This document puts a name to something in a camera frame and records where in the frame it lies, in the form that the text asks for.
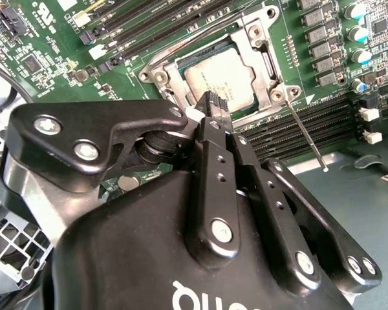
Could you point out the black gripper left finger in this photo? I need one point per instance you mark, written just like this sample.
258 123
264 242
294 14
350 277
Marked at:
123 113

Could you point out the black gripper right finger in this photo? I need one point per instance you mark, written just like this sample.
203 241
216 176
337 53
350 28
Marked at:
286 232

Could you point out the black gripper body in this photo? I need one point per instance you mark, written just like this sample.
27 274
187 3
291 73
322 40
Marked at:
132 258

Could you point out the CPU with silver top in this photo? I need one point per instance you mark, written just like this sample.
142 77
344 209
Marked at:
220 77

